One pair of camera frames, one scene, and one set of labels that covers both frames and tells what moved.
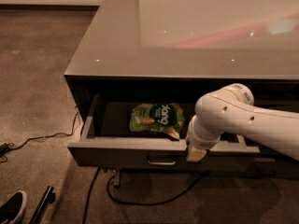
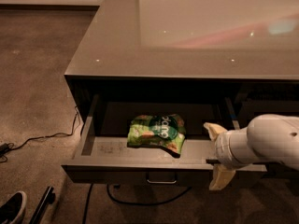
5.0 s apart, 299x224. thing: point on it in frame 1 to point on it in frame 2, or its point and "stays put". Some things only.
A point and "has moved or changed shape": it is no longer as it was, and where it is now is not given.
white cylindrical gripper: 199,141 to 222,147
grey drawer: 131,131 has moved or changed shape
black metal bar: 49,197 stays put
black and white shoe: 12,210 stays put
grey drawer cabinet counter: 149,53 stays put
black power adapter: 5,148 stays put
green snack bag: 161,118 to 163,131
